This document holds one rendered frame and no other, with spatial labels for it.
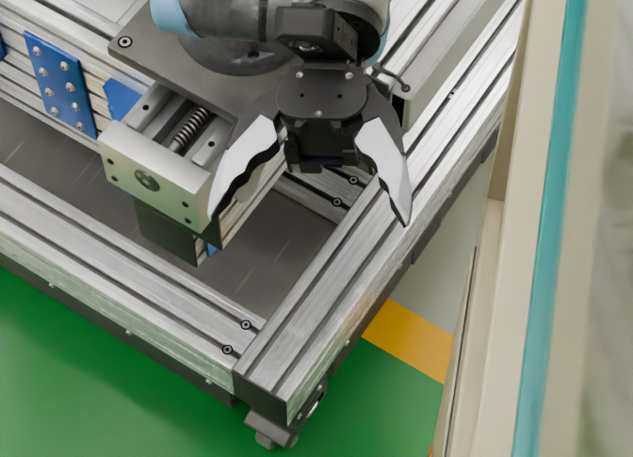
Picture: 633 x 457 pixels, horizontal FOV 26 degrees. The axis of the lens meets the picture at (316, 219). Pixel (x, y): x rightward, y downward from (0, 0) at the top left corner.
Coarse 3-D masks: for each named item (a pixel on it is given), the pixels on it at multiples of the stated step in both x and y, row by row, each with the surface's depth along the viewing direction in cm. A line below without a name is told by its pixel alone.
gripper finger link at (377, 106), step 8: (368, 88) 107; (376, 88) 107; (368, 96) 107; (376, 96) 107; (368, 104) 106; (376, 104) 106; (384, 104) 106; (360, 112) 106; (368, 112) 106; (376, 112) 106; (384, 112) 106; (392, 112) 106; (368, 120) 106; (384, 120) 105; (392, 120) 105; (392, 128) 105; (400, 128) 105; (392, 136) 105; (400, 136) 104; (400, 144) 104; (400, 152) 104
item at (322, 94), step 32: (320, 0) 111; (320, 64) 108; (352, 64) 111; (288, 96) 107; (320, 96) 107; (352, 96) 106; (288, 128) 108; (320, 128) 107; (352, 128) 107; (288, 160) 111; (320, 160) 111; (352, 160) 110
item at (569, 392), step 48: (576, 0) 85; (624, 0) 58; (576, 48) 80; (624, 48) 55; (576, 96) 74; (624, 96) 52; (576, 144) 69; (624, 144) 50; (576, 192) 65; (624, 192) 48; (576, 240) 61; (624, 240) 46; (576, 288) 58; (624, 288) 44; (528, 336) 74; (576, 336) 55; (624, 336) 42; (528, 384) 72; (576, 384) 52; (624, 384) 40; (528, 432) 70; (576, 432) 50; (624, 432) 39
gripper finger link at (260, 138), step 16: (256, 128) 107; (272, 128) 106; (240, 144) 106; (256, 144) 106; (272, 144) 106; (224, 160) 106; (240, 160) 105; (256, 160) 106; (224, 176) 105; (240, 176) 105; (256, 176) 109; (224, 192) 104; (240, 192) 109; (208, 208) 104; (224, 208) 105
